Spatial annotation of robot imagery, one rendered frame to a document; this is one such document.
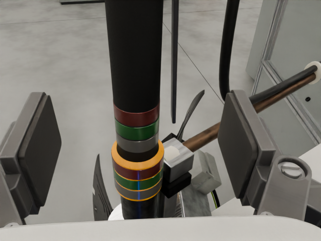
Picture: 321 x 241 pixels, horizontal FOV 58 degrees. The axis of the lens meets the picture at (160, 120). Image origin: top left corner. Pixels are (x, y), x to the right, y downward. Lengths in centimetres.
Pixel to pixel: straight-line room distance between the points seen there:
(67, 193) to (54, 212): 16
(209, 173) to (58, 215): 152
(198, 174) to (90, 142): 187
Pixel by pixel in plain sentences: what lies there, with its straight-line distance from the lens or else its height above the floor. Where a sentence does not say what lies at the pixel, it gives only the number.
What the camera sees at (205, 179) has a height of 113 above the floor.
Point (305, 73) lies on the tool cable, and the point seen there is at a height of 156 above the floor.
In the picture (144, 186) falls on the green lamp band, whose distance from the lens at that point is 24.
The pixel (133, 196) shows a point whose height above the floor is 154.
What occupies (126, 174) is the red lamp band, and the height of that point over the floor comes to 157.
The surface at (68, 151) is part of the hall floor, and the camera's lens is 254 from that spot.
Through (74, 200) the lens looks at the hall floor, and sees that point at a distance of 220.
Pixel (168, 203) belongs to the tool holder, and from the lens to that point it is 31.
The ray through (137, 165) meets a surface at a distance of 23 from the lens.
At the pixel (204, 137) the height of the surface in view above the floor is 155.
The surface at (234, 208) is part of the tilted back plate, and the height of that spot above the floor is 112.
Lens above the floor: 175
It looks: 39 degrees down
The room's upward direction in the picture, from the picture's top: 2 degrees clockwise
